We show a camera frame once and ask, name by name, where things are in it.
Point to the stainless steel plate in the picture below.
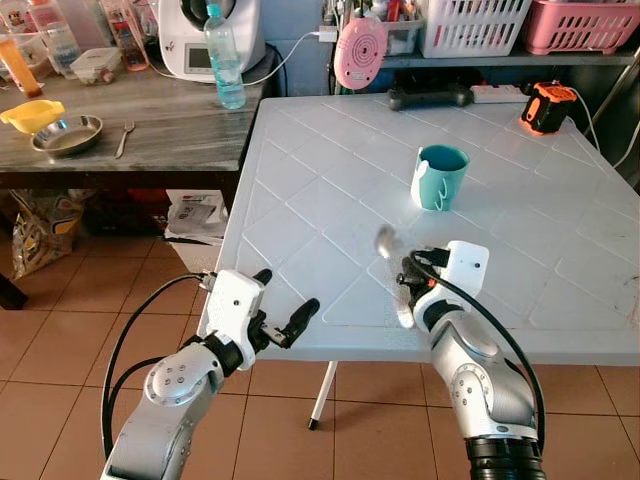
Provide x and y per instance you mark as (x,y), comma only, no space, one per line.
(68,133)

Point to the white plug adapter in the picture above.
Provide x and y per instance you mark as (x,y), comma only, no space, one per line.
(326,35)

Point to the clear water bottle teal cap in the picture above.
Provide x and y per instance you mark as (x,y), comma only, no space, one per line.
(226,75)

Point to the dark wooden table grey top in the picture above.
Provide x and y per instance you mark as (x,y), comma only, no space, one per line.
(120,180)

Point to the white plastic storage box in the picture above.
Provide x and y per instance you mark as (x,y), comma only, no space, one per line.
(195,215)

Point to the clear bottle orange cap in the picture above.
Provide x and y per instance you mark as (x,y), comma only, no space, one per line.
(60,45)

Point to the silver metal spoon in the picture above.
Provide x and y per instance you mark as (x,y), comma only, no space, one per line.
(386,242)

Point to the pink round device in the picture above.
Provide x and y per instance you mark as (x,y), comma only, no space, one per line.
(360,52)

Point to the white plastic basket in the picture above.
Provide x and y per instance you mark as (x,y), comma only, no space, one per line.
(475,28)

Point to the orange sauce squeeze bottle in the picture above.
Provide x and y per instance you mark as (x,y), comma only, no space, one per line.
(22,70)

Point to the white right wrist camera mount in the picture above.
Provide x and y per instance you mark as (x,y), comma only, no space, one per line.
(465,268)

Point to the yellow plastic bowl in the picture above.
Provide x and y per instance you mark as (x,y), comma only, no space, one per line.
(30,115)

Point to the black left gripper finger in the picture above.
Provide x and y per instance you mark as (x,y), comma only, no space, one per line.
(300,322)
(263,278)

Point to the pink drinking bottle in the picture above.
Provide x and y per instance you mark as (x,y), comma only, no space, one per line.
(125,40)

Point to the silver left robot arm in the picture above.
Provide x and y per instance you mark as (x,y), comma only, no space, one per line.
(160,410)

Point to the dark metal shelf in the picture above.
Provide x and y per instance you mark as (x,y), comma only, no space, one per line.
(500,62)

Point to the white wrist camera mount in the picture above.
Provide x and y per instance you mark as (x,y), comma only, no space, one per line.
(228,305)
(465,268)

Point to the white plastic folding table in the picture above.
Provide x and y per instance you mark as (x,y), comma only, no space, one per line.
(500,250)

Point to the orange and black device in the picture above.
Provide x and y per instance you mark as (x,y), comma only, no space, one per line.
(548,108)

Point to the teal and white mug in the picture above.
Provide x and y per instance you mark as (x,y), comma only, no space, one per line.
(440,185)

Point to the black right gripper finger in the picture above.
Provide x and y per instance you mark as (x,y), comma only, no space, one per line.
(408,274)

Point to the white kitchen cooking machine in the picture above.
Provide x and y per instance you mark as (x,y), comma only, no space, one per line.
(185,40)

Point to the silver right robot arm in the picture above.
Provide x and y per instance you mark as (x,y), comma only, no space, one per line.
(480,380)

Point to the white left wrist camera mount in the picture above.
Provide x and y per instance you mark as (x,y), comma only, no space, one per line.
(228,305)

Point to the small glass container grey lid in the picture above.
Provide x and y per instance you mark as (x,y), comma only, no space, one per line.
(97,68)

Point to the silver metal fork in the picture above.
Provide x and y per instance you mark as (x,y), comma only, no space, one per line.
(124,140)

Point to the white power strip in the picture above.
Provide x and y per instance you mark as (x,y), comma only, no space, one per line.
(495,94)

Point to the printed foil bag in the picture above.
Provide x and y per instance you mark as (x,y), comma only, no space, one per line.
(45,235)

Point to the pink plastic basket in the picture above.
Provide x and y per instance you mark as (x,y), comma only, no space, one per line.
(580,28)

